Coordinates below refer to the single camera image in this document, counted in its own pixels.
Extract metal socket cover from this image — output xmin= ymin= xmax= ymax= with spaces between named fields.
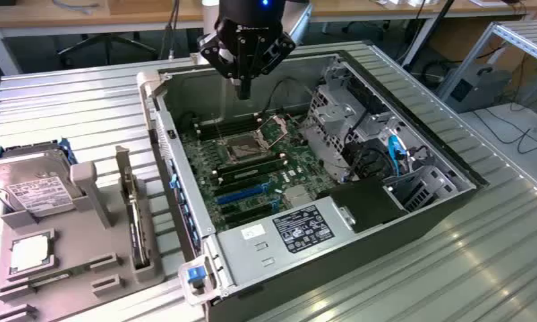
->
xmin=255 ymin=113 xmax=296 ymax=148

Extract black plastic air shroud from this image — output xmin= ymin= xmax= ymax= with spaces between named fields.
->
xmin=317 ymin=177 xmax=408 ymax=234

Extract aluminium frame table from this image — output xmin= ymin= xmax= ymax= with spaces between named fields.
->
xmin=436 ymin=19 xmax=537 ymax=111

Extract open dark PC case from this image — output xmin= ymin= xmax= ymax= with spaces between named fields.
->
xmin=136 ymin=49 xmax=489 ymax=322

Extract silver chipset heatsink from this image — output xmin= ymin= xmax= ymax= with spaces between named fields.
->
xmin=285 ymin=187 xmax=317 ymax=207

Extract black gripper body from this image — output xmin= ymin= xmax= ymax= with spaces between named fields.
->
xmin=213 ymin=0 xmax=288 ymax=77

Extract hanging cable with metal plug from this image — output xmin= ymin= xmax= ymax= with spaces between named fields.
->
xmin=160 ymin=0 xmax=183 ymax=62

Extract graphics card with black fan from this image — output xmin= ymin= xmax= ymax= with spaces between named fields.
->
xmin=115 ymin=145 xmax=157 ymax=271

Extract blue data wire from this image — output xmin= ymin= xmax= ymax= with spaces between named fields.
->
xmin=387 ymin=133 xmax=407 ymax=177

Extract black floor cables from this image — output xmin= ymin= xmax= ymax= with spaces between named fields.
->
xmin=473 ymin=102 xmax=537 ymax=154

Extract metal disk bay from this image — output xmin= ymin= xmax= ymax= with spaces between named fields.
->
xmin=383 ymin=164 xmax=473 ymax=214

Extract coiled black cable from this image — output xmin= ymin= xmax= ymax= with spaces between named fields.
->
xmin=423 ymin=60 xmax=452 ymax=85

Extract black office chair base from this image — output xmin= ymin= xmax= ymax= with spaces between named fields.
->
xmin=56 ymin=32 xmax=159 ymax=66
xmin=321 ymin=19 xmax=392 ymax=43

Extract black expansion slot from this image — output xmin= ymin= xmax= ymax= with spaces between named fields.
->
xmin=221 ymin=201 xmax=275 ymax=219
xmin=225 ymin=208 xmax=277 ymax=227

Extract perforated metal drive cage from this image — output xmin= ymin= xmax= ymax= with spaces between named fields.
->
xmin=307 ymin=83 xmax=396 ymax=182

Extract long wooden desk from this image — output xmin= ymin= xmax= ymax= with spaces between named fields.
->
xmin=0 ymin=0 xmax=207 ymax=75

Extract light blue cable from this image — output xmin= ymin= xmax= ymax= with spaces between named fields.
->
xmin=51 ymin=0 xmax=103 ymax=15

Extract blue expansion slot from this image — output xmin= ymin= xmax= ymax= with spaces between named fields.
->
xmin=215 ymin=186 xmax=271 ymax=206

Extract thin locking lever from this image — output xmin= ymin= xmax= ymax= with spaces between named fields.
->
xmin=211 ymin=113 xmax=228 ymax=144

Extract black wire bundle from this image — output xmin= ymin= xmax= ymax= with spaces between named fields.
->
xmin=343 ymin=140 xmax=396 ymax=182

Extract silver CPU chip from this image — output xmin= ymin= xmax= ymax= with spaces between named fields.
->
xmin=9 ymin=234 xmax=55 ymax=271

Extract silver power supply unit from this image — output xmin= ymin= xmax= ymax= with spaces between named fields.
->
xmin=213 ymin=196 xmax=364 ymax=290

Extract black RAM slot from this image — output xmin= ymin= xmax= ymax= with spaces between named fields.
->
xmin=197 ymin=122 xmax=260 ymax=140
xmin=195 ymin=115 xmax=257 ymax=131

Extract CPU socket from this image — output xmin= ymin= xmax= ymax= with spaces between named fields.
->
xmin=221 ymin=132 xmax=269 ymax=165

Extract grey box with black handle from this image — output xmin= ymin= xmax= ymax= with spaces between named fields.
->
xmin=437 ymin=65 xmax=515 ymax=113

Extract blue disk carrier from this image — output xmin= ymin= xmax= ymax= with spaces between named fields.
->
xmin=0 ymin=136 xmax=80 ymax=166

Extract black looped wire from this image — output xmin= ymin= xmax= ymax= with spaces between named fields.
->
xmin=267 ymin=76 xmax=312 ymax=112

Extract green motherboard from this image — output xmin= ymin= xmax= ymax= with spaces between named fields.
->
xmin=179 ymin=113 xmax=341 ymax=232

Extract grey parts rack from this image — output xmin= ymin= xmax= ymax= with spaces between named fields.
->
xmin=0 ymin=160 xmax=167 ymax=322

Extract silver hard disk drive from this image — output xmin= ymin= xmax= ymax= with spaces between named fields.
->
xmin=0 ymin=149 xmax=85 ymax=217

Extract installed green RAM stick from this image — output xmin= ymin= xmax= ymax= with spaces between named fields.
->
xmin=223 ymin=161 xmax=283 ymax=182

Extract wooden desk with white leg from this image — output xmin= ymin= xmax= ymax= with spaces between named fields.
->
xmin=311 ymin=0 xmax=537 ymax=51

